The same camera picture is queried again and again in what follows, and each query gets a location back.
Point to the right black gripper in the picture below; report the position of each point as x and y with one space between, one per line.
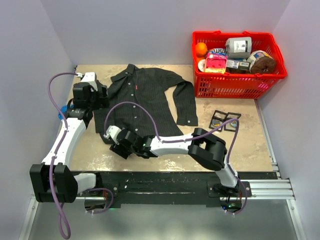
119 149

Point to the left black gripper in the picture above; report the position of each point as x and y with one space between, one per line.
102 102

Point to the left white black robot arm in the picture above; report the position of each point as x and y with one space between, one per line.
53 175

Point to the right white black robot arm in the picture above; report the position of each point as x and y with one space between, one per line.
205 148

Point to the black framed brooch card left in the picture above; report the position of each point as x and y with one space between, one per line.
217 119

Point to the black framed brooch card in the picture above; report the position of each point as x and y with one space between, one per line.
217 119
232 125

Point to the black framed brooch card right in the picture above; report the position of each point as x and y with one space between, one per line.
232 125

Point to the blue wrapped round package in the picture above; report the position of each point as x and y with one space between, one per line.
64 112

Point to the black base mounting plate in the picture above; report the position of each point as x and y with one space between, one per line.
155 188

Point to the orange fruit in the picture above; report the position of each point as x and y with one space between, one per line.
201 49

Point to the pink snack box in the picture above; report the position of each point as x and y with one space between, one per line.
215 63

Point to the red plastic shopping basket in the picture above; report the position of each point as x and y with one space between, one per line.
237 86

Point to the blue white barcode box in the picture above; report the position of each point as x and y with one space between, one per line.
237 64

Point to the grey labelled bag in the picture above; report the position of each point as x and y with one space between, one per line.
238 47

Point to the white round labelled package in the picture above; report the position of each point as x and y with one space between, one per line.
258 55

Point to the brown doughnut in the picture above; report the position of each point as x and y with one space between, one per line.
263 65

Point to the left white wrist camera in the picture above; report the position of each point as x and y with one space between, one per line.
88 77

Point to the aluminium frame rail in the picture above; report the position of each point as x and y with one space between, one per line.
277 189

